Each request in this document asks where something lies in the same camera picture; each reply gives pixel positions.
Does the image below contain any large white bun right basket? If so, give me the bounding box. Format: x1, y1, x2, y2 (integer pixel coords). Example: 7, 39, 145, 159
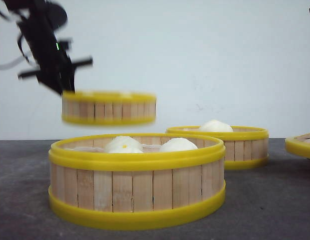
199, 119, 233, 133

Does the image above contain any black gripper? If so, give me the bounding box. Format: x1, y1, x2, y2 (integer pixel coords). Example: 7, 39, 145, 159
18, 11, 93, 95

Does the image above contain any white bun back middle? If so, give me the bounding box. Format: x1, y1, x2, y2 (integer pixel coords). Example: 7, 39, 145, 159
120, 92, 133, 98

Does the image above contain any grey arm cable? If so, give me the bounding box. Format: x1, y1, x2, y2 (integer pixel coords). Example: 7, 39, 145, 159
0, 56, 27, 71

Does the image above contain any white bun with yellow dot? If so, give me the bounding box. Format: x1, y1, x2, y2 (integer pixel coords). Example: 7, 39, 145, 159
104, 136, 143, 154

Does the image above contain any bamboo steamer basket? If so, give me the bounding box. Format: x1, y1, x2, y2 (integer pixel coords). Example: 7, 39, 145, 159
166, 126, 269, 170
62, 91, 157, 126
48, 133, 226, 230

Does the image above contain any woven bamboo steamer lid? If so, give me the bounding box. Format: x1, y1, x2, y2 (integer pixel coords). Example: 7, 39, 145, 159
285, 133, 310, 159

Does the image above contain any white bun back left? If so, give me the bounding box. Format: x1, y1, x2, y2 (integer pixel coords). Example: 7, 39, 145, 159
82, 91, 94, 96

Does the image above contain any white steamed bun front right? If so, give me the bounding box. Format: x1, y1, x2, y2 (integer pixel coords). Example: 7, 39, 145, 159
159, 137, 198, 152

